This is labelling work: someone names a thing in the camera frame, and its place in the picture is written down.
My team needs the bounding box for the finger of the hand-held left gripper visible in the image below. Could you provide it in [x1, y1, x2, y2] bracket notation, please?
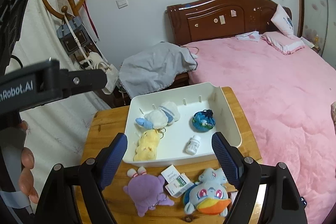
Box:
[68, 69, 108, 96]

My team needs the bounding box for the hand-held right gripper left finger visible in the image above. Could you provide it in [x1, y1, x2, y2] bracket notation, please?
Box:
[34, 133, 129, 224]

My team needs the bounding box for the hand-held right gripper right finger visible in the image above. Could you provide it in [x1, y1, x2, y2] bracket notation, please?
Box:
[211, 132, 308, 224]

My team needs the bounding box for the blue duck plush toy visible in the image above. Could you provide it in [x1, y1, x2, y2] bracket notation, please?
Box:
[183, 168, 232, 215]

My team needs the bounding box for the purple plush toy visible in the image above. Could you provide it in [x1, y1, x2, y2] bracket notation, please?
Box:
[123, 166, 175, 217]

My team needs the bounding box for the white and green medicine box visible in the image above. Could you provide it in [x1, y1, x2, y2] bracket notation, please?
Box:
[161, 165, 194, 198]

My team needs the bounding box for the white plastic tray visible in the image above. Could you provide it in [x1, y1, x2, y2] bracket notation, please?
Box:
[122, 82, 242, 168]

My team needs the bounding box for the person's left hand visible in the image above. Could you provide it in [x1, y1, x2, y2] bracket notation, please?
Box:
[19, 121, 40, 204]

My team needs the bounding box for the white tote bag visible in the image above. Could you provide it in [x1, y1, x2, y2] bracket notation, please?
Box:
[96, 61, 120, 95]

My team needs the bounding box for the yellow plush toy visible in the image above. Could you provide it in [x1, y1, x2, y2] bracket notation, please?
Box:
[133, 128, 167, 162]

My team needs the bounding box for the small white pill bottle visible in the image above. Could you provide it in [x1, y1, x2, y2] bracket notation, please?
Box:
[184, 135, 201, 155]

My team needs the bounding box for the blue and brown backpack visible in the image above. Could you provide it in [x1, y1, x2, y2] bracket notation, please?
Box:
[56, 16, 96, 55]

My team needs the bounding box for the white curtain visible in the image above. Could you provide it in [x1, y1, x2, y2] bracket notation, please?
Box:
[5, 0, 114, 199]

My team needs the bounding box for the white and blue plush toy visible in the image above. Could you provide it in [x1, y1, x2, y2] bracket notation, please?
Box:
[135, 102, 181, 131]

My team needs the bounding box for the grey cloth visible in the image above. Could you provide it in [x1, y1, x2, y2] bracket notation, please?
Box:
[118, 41, 199, 99]

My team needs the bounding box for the pink fluffy blanket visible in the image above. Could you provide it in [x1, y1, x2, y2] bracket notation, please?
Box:
[181, 34, 336, 224]

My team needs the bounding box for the white paper sheet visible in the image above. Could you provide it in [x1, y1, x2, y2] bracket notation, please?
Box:
[235, 31, 262, 42]

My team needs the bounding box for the pink pillow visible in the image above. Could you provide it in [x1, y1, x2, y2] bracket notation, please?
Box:
[260, 31, 306, 55]

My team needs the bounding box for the wooden bed headboard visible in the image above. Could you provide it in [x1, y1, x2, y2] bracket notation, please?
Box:
[166, 0, 293, 46]

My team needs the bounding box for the white cushion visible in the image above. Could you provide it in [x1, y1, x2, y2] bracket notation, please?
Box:
[270, 3, 296, 40]

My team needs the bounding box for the blue drawstring pouch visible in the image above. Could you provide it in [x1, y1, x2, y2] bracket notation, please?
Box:
[191, 109, 217, 132]

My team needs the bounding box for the red lanyard strap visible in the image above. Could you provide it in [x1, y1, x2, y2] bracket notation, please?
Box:
[83, 0, 102, 42]

